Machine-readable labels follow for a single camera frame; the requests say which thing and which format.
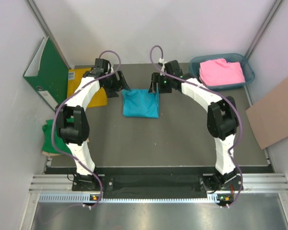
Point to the blue plastic bin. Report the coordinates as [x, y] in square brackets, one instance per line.
[248, 73]

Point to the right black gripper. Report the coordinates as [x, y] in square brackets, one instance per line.
[156, 78]

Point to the pink t shirt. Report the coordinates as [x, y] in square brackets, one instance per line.
[219, 72]

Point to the green t shirt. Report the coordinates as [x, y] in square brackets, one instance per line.
[47, 146]

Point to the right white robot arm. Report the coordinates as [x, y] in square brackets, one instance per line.
[222, 121]

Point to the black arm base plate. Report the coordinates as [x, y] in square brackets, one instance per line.
[165, 182]

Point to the yellow folder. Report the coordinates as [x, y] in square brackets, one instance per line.
[74, 80]

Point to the grey slotted cable duct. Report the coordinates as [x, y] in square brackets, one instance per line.
[88, 198]

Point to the teal t shirt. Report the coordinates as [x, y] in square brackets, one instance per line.
[140, 103]

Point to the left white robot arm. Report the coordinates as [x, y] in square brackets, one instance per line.
[72, 124]

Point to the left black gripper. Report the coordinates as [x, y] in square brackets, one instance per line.
[119, 85]

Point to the aluminium frame rail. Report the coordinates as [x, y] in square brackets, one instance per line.
[252, 183]

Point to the brown cardboard sheet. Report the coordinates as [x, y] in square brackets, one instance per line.
[268, 117]

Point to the green ring binder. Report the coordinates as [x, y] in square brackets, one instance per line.
[47, 74]

